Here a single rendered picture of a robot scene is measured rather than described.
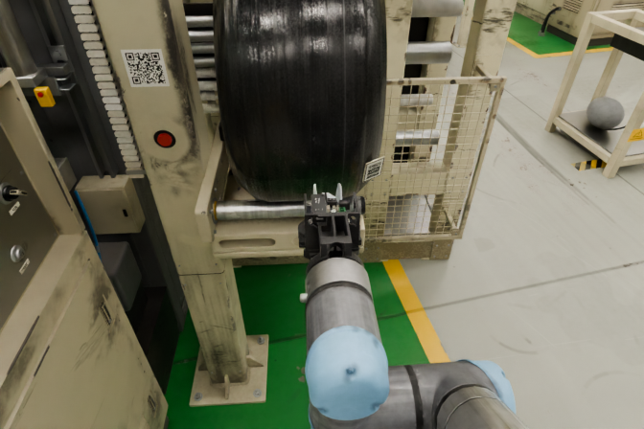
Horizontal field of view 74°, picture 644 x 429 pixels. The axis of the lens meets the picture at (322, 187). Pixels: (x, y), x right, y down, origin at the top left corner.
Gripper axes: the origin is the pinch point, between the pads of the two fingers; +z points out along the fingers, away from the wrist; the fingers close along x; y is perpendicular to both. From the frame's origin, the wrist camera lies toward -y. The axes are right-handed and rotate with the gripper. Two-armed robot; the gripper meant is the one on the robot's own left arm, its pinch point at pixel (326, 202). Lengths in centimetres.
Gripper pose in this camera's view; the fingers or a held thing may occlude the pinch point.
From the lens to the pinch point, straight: 69.3
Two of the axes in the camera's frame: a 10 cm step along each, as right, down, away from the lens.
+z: -0.5, -5.1, 8.6
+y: -0.1, -8.6, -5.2
